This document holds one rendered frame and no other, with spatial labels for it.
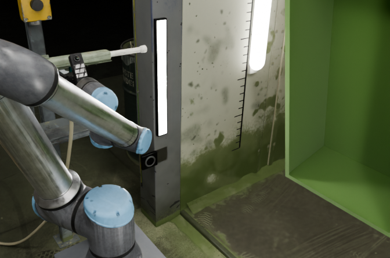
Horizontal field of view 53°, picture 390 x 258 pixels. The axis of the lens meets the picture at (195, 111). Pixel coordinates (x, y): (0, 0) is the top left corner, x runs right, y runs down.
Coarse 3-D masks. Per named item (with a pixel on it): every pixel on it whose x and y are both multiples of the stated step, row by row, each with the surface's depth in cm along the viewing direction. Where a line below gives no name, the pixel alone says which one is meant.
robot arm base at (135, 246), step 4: (136, 244) 130; (132, 248) 126; (136, 248) 129; (88, 252) 127; (92, 252) 123; (128, 252) 124; (132, 252) 126; (136, 252) 129; (140, 252) 132; (88, 256) 126; (92, 256) 123; (96, 256) 122; (116, 256) 121; (120, 256) 122; (124, 256) 123; (128, 256) 124; (132, 256) 126; (136, 256) 128; (140, 256) 131
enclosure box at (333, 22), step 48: (288, 0) 156; (336, 0) 179; (384, 0) 162; (288, 48) 168; (336, 48) 191; (384, 48) 171; (288, 96) 181; (336, 96) 204; (384, 96) 182; (288, 144) 197; (336, 144) 220; (384, 144) 194; (336, 192) 196; (384, 192) 192
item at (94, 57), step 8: (136, 48) 170; (144, 48) 171; (48, 56) 148; (56, 56) 152; (64, 56) 152; (88, 56) 156; (96, 56) 158; (104, 56) 160; (112, 56) 164; (56, 64) 149; (64, 64) 151; (88, 64) 157; (96, 64) 160
